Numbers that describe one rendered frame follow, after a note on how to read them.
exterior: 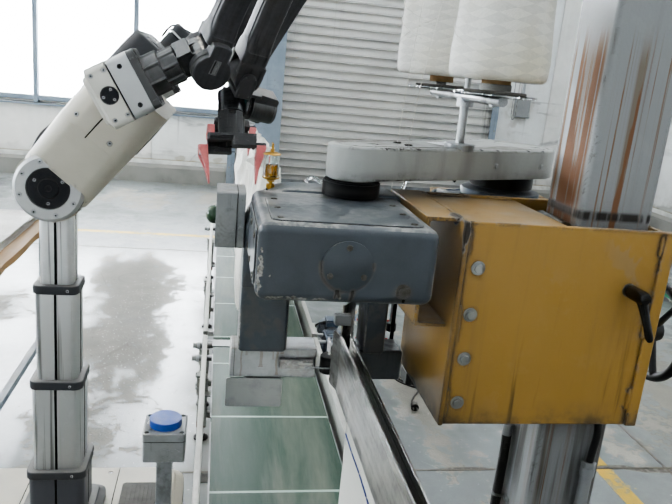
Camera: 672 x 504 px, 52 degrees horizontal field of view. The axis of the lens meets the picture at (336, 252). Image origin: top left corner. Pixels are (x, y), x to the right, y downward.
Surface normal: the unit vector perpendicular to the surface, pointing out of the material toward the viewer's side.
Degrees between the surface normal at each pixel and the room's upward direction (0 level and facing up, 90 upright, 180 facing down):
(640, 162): 90
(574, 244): 90
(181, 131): 88
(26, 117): 90
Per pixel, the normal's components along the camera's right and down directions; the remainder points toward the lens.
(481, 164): 0.55, 0.26
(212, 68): 0.36, 0.69
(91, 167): -0.25, 0.61
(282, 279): 0.16, 0.27
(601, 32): -0.98, -0.04
